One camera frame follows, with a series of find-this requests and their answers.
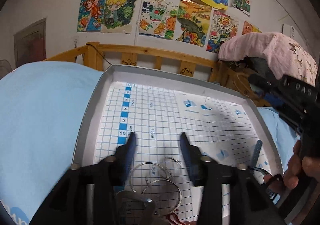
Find red white poster drawing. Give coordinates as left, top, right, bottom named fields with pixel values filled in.
left=206, top=10, right=239, bottom=54

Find small orange face drawing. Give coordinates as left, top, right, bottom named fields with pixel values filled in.
left=242, top=21, right=261, bottom=35

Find grey shallow tray box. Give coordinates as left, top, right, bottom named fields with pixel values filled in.
left=73, top=65, right=283, bottom=221

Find light blue cartoon bedsheet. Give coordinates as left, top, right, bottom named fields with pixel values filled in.
left=1, top=61, right=298, bottom=224

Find right hand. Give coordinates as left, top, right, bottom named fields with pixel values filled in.
left=268, top=140, right=320, bottom=195

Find brown wall cabinet door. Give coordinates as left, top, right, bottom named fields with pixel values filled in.
left=14, top=18, right=47, bottom=68

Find blond boy drawing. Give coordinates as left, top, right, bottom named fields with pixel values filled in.
left=100, top=0, right=136, bottom=34

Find pink floral cloth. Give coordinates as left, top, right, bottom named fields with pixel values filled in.
left=218, top=32, right=318, bottom=86

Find landscape tree drawing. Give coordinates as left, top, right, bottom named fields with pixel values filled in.
left=176, top=0, right=212, bottom=47

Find beige hair claw clip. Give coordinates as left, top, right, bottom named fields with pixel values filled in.
left=116, top=190, right=156, bottom=224

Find silver ring hoops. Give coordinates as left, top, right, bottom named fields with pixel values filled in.
left=129, top=161, right=182, bottom=216

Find white air conditioner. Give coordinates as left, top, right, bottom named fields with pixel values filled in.
left=281, top=23, right=296, bottom=40

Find mermaid drawing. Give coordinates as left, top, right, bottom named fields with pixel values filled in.
left=77, top=0, right=106, bottom=33

